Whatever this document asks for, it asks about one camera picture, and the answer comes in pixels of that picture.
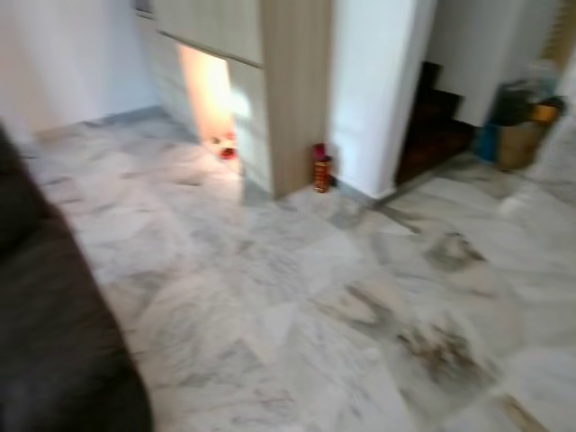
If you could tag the dark grey fabric sofa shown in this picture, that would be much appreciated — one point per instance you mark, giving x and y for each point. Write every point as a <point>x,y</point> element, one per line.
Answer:
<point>54,342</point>

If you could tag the red offering bowl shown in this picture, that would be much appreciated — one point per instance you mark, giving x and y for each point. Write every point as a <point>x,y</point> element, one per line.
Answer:
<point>228,153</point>

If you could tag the brown box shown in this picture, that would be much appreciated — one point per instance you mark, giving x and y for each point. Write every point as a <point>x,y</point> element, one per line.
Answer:
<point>520,144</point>

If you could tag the red brown vase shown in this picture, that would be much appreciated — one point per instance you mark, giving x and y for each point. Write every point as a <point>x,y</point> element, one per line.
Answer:
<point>322,173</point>

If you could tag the light wood cabinet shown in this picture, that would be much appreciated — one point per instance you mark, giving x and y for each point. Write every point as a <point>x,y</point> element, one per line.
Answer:
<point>297,90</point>

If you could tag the dark bag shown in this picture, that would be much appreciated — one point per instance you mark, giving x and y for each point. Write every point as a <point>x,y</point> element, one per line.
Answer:
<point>515,101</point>

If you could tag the dark wooden staircase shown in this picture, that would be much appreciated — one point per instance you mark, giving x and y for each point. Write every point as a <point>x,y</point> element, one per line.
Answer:
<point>432,126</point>

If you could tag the blue container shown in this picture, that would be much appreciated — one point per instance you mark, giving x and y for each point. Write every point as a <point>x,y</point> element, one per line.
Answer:
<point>487,144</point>

